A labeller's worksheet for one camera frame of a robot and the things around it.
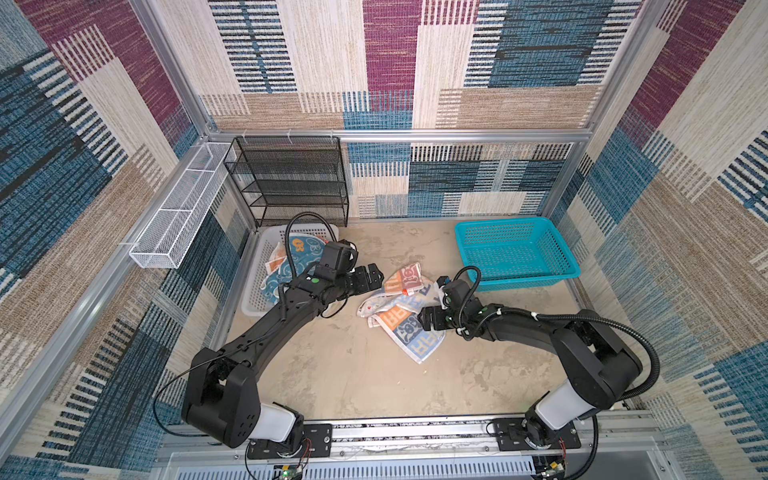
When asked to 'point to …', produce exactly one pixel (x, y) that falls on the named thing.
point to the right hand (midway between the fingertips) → (432, 319)
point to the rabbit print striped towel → (394, 313)
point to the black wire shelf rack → (291, 178)
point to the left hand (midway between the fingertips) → (373, 275)
